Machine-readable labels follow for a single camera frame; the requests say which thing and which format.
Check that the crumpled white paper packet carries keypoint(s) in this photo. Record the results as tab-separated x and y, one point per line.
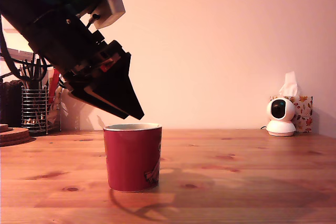
57	115

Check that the black chopstick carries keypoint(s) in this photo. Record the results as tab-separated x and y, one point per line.
34	83
40	83

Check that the leaf print tissue box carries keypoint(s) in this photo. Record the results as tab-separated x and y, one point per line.
305	113

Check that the square cork coaster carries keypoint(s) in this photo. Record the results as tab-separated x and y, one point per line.
6	130
3	126

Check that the red coffee mug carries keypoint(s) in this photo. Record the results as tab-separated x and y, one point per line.
131	161

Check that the brown wooden chopstick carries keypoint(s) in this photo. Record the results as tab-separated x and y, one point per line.
25	84

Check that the red and white packet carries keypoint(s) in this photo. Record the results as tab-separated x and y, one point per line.
53	85

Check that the small white round camera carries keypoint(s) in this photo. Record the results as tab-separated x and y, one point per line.
280	128

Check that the white tissue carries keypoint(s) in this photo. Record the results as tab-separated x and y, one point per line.
288	85

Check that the round cork trivet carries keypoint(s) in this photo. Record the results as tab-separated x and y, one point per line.
15	130
13	144
18	138

